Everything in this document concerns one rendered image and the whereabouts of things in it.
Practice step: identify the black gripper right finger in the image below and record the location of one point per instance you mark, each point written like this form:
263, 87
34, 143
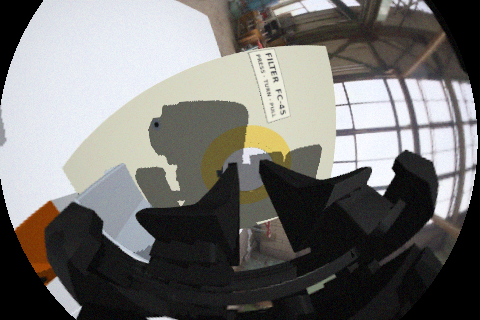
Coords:
302, 201

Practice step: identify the grey cylinder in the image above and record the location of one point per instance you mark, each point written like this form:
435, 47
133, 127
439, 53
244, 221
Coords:
248, 166

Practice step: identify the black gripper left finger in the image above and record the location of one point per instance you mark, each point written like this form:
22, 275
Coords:
215, 217

